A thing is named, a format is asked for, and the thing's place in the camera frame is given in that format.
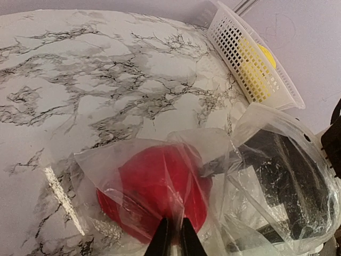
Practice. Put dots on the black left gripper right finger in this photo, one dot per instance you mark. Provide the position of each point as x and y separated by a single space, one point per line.
190 243

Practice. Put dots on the clear zip top bag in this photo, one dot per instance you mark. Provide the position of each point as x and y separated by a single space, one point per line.
98 169

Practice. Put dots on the fake red apple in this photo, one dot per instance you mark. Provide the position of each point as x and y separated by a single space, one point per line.
160 181

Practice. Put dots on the fake yellow banana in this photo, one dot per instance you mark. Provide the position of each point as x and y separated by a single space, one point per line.
252 72

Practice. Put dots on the aluminium corner post right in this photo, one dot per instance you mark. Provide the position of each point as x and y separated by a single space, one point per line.
244 6

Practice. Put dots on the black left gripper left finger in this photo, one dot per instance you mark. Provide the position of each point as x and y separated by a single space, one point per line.
160 244

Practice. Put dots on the white perforated plastic basket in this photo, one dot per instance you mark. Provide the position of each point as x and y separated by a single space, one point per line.
224 32

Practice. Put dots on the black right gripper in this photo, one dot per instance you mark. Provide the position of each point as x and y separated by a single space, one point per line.
274 185

